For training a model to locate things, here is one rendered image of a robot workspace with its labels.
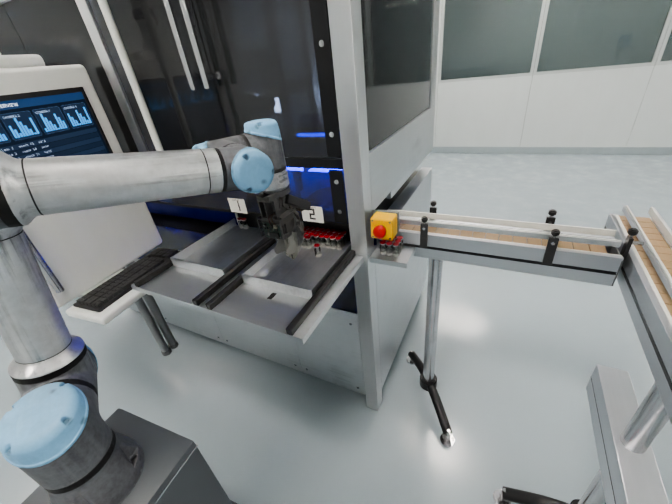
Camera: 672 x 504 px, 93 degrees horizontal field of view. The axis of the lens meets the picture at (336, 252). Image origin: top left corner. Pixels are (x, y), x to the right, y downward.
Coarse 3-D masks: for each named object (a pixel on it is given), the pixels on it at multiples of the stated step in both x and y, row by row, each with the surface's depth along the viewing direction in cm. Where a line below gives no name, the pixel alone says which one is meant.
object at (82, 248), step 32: (0, 64) 96; (32, 64) 103; (0, 96) 95; (32, 96) 102; (64, 96) 110; (96, 96) 120; (0, 128) 95; (32, 128) 102; (64, 128) 111; (96, 128) 120; (32, 224) 105; (64, 224) 114; (96, 224) 124; (128, 224) 136; (64, 256) 115; (96, 256) 125; (128, 256) 137; (64, 288) 115
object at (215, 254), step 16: (224, 224) 136; (208, 240) 129; (224, 240) 130; (240, 240) 128; (256, 240) 127; (176, 256) 117; (192, 256) 121; (208, 256) 120; (224, 256) 118; (240, 256) 110; (208, 272) 109; (224, 272) 105
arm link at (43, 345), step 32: (0, 256) 50; (32, 256) 55; (0, 288) 51; (32, 288) 55; (0, 320) 53; (32, 320) 55; (32, 352) 57; (64, 352) 61; (32, 384) 58; (96, 384) 65
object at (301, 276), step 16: (272, 256) 113; (288, 256) 113; (304, 256) 112; (336, 256) 110; (256, 272) 106; (272, 272) 105; (288, 272) 104; (304, 272) 103; (320, 272) 102; (272, 288) 97; (288, 288) 93; (304, 288) 90
